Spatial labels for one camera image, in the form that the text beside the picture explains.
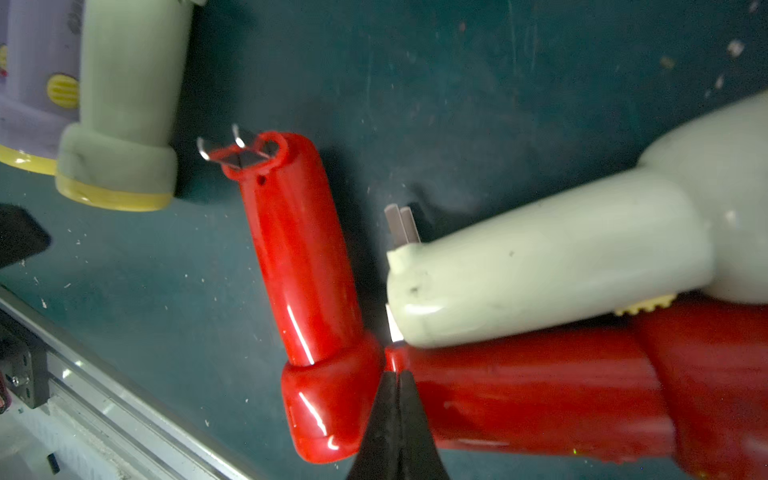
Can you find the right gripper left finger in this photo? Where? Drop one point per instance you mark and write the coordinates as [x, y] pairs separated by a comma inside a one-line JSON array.
[[378, 455]]

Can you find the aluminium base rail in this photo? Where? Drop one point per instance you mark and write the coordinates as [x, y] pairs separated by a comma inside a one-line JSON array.
[[68, 414]]

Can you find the pale green flashlight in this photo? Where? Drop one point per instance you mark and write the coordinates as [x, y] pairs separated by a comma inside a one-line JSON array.
[[691, 215], [118, 155]]

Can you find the red flashlight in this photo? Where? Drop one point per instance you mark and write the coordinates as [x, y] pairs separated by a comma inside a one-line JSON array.
[[334, 364], [688, 381]]

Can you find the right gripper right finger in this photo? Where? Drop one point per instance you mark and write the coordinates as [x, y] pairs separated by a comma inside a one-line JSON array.
[[418, 455]]

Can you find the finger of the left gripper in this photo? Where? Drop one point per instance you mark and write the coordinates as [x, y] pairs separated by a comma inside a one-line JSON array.
[[21, 235]]

